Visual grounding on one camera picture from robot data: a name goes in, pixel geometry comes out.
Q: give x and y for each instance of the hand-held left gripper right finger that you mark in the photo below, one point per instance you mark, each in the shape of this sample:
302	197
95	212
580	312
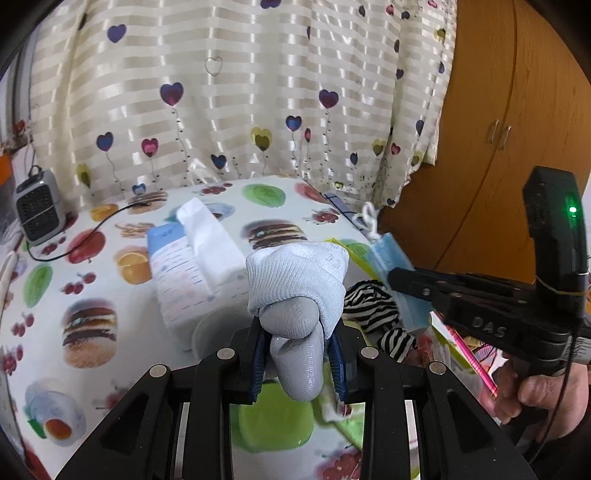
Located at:
339	371

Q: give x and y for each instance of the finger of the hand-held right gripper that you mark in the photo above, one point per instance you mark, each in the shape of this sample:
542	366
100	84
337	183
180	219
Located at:
418	297
415	279

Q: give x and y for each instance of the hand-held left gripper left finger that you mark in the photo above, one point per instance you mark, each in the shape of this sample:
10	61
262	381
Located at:
256	369

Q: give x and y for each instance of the blue face mask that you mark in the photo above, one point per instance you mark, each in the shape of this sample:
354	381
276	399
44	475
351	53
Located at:
388	256

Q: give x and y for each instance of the black white striped sock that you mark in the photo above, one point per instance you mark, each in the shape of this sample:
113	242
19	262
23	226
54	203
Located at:
397	341
364	302

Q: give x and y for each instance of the soft tissue pack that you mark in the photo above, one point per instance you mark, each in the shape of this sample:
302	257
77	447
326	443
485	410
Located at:
184	272

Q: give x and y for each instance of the person's right hand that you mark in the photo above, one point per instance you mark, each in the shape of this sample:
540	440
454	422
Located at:
538	390

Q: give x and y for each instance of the green cream jar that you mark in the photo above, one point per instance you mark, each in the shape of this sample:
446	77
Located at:
272	413

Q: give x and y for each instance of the clear plastic jar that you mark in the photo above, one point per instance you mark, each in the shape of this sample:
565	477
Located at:
207	330

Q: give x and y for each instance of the fruit print tablecloth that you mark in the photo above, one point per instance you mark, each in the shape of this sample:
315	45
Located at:
115	286

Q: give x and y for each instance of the wooden wardrobe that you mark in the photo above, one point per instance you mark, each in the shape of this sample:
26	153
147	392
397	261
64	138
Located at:
498	92

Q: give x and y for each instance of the heart print curtain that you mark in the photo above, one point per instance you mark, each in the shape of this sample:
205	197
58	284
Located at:
231	92

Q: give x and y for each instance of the small grey heater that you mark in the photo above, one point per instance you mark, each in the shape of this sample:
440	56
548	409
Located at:
37	210

